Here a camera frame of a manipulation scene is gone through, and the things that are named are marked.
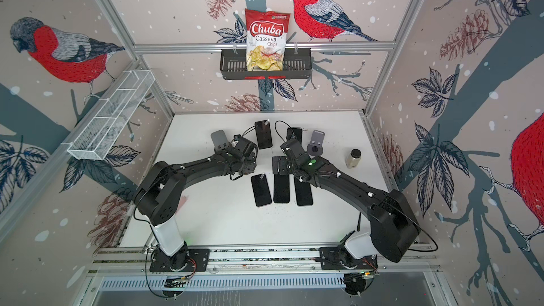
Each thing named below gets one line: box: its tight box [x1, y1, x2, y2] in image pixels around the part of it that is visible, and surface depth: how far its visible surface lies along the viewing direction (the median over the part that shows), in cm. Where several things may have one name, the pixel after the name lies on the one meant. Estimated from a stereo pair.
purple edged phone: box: [250, 172, 272, 207], surface depth 92 cm
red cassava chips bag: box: [245, 8, 291, 72], surface depth 86 cm
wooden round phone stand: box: [210, 129, 230, 150], surface depth 103 cm
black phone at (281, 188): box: [273, 174, 290, 204], surface depth 94 cm
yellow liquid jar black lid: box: [344, 148, 362, 169], surface depth 94 cm
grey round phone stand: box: [306, 129, 326, 156], surface depth 102 cm
